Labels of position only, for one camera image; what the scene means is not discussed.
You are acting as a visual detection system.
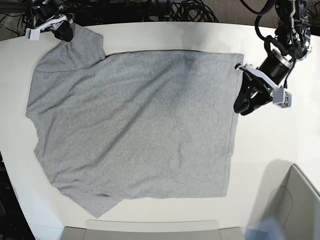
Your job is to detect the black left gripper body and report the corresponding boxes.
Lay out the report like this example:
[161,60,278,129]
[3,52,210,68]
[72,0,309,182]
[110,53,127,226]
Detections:
[234,63,282,102]

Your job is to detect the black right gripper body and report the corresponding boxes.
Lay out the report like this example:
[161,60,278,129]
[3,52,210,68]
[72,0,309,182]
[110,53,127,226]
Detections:
[32,13,73,31]

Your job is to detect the grey T-shirt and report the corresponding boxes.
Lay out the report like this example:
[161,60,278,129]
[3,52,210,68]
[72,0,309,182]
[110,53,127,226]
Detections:
[26,24,244,218]

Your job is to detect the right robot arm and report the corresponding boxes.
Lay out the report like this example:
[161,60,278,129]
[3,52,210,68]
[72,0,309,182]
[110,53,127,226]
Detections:
[25,0,74,42]

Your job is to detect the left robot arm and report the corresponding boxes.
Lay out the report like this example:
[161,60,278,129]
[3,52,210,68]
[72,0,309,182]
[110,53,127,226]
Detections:
[233,0,312,116]

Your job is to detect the grey plastic bin right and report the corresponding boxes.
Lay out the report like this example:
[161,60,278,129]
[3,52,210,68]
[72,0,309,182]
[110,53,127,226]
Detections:
[262,164,320,240]

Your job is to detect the grey plastic bin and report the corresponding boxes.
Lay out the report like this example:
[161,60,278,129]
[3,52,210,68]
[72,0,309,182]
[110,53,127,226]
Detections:
[60,220,244,240]
[262,164,320,240]

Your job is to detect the blue cloth blurred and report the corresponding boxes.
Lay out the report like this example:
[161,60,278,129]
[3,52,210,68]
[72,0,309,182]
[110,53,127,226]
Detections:
[242,217,287,240]

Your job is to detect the grey plastic bin bottom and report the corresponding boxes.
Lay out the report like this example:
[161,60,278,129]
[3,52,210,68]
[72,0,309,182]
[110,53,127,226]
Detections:
[60,220,244,240]

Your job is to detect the black cable bundle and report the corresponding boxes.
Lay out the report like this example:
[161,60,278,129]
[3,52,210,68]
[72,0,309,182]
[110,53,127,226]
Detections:
[172,0,220,23]

